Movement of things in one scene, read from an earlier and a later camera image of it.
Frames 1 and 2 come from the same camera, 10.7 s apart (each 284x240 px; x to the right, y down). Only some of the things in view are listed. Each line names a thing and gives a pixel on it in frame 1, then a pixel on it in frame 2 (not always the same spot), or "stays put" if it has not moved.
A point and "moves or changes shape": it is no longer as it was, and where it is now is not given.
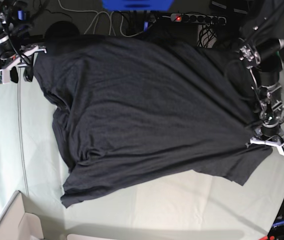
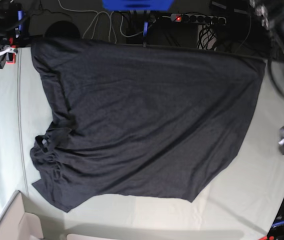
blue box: [138, 5] stays put
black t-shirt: [131, 108] moves or changes shape
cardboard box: [15, 224] stays put
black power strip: [198, 18] stays put
